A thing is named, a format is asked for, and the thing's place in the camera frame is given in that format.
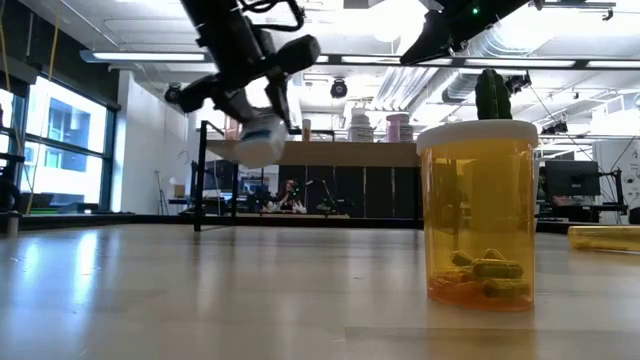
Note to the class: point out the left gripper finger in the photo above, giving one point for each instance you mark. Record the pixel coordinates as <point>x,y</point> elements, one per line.
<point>240,107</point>
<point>280,100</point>

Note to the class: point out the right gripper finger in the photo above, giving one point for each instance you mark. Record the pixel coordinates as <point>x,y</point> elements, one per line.
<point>430,42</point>

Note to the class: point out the tiny amber vial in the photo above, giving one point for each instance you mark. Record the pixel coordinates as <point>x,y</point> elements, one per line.
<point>306,131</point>

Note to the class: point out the white bottle barcode label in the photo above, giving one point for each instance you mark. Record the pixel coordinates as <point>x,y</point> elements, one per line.
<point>260,147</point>

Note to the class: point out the white bottle blue label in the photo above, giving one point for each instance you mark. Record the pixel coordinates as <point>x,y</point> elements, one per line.
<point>407,134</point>

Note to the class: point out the large amber pill bottle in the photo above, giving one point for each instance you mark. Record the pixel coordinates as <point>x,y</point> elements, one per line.
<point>477,200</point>

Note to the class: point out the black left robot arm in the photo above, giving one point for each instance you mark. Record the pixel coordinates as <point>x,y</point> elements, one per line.
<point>220,25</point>

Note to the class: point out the wooden shelf black legs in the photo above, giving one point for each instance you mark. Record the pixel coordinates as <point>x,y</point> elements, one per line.
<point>325,152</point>

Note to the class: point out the green cactus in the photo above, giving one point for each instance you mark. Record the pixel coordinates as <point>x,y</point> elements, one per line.
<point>493,95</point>

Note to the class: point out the person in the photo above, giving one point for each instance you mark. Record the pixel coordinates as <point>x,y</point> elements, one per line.
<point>289,197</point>

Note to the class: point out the black computer monitor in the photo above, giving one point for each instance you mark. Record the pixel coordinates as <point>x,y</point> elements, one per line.
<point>572,177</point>

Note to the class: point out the silver ventilation duct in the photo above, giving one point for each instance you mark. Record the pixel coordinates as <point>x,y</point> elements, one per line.
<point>500,45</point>

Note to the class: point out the black round ceiling camera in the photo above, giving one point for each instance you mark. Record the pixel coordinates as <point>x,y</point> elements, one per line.
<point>338,89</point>
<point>172,95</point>

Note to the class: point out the black table frame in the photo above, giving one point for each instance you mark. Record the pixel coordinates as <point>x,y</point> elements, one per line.
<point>150,219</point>

